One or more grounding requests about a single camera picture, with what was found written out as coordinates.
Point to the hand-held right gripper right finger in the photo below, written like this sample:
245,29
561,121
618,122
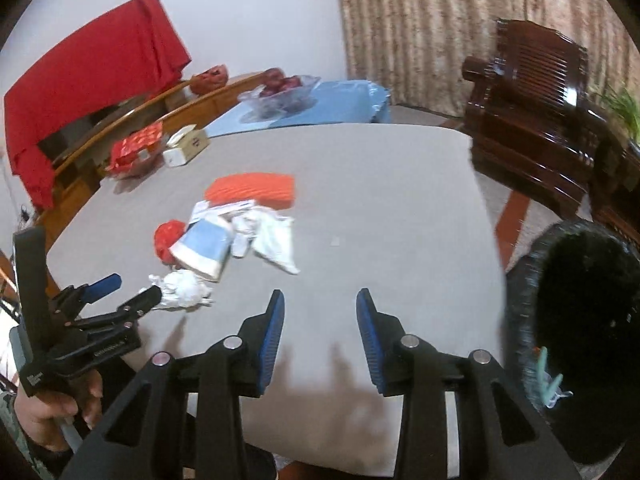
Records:
370,340

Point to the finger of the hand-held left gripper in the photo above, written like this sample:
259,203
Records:
145,297
105,284

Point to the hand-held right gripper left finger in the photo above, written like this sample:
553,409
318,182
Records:
272,340

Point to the white tissue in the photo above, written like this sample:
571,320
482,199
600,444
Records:
185,290

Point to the blue and white packet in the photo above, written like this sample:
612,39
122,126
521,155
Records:
202,245

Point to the white plastic bag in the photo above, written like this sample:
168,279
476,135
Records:
272,240

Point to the white wrapper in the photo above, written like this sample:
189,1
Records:
220,208

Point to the green wrapper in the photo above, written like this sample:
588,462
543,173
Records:
542,375

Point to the black trash bin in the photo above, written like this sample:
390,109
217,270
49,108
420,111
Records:
590,310

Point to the person's left forearm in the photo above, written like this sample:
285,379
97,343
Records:
10,430

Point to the person's left hand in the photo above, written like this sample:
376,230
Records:
45,415

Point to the light wooden cabinet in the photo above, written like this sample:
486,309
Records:
75,195

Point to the glass dish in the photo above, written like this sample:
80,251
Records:
130,174

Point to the red candy packets in dish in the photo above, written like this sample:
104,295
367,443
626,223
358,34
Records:
137,147

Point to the black television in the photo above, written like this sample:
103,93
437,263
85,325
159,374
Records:
75,135

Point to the white and gold tissue box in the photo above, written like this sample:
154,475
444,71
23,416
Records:
187,147

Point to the red cloth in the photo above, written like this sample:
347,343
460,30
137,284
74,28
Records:
75,70

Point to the red basket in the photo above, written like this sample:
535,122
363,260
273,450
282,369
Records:
210,80

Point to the light blue tablecloth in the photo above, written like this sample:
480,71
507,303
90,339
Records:
340,105

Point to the glass fruit bowl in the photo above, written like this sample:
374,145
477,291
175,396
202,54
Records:
290,102

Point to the red apple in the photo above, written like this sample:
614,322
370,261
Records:
273,76
293,82
269,91

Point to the dark wooden armchair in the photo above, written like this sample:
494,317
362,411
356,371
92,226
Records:
530,125

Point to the dark wooden side table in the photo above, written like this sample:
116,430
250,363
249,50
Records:
620,195

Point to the patterned beige curtain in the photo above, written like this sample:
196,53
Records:
425,35

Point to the potted green plant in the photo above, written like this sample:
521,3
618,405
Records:
625,110

